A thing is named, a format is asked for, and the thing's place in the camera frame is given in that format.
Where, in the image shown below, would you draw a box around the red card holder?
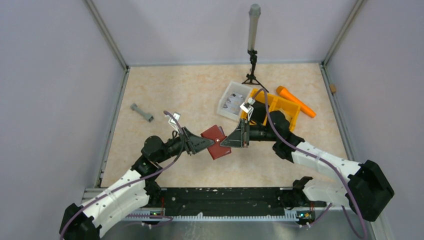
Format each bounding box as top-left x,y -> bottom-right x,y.
200,125 -> 232,160

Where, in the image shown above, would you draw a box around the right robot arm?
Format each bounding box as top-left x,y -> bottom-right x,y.
220,111 -> 395,222

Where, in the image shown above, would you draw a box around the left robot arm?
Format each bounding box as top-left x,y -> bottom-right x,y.
59,127 -> 217,240

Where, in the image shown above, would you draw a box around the cards in white bin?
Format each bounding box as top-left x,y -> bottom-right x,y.
222,92 -> 245,115

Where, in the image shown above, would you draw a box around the white plastic bin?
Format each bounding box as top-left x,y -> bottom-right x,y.
216,81 -> 253,121

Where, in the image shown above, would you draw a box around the yellow plastic bin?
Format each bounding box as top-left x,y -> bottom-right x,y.
250,91 -> 301,132

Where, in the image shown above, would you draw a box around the grey plastic connector piece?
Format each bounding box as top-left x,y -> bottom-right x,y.
130,103 -> 154,123

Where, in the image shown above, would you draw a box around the black mini tripod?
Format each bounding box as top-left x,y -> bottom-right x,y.
242,49 -> 269,93

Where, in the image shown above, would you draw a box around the orange plastic carrot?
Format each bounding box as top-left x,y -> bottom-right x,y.
276,85 -> 317,118

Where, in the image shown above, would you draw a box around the grey tube on tripod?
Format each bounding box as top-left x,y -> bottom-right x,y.
247,3 -> 261,51

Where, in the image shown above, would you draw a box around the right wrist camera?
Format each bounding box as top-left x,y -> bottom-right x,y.
239,97 -> 256,114

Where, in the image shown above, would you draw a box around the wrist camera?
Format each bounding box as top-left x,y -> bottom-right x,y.
239,97 -> 256,114
168,112 -> 181,129

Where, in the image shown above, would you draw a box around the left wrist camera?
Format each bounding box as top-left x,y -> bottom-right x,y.
168,112 -> 181,129

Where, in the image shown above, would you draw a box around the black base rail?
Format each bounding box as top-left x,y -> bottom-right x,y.
147,187 -> 327,217

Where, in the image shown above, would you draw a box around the small tan wall object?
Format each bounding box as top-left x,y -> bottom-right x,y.
329,84 -> 337,94

